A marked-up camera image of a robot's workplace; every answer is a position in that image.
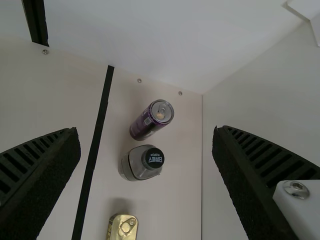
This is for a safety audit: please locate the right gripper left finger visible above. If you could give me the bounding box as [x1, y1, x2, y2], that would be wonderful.
[0, 126, 82, 240]

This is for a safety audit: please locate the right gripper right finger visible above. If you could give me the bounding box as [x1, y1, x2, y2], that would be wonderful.
[211, 125, 320, 240]

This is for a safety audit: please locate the purple can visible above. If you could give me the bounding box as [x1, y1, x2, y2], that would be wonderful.
[129, 99, 175, 141]

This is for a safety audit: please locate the gold rectangular tin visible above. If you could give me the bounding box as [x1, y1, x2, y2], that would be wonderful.
[108, 213, 139, 240]

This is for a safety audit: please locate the dark coffee bottle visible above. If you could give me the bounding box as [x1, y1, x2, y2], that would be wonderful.
[118, 144, 166, 182]

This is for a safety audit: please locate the black strip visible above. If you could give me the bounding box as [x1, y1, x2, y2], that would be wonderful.
[71, 65, 115, 240]

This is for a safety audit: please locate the black post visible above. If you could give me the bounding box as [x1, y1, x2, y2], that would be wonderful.
[21, 0, 50, 48]

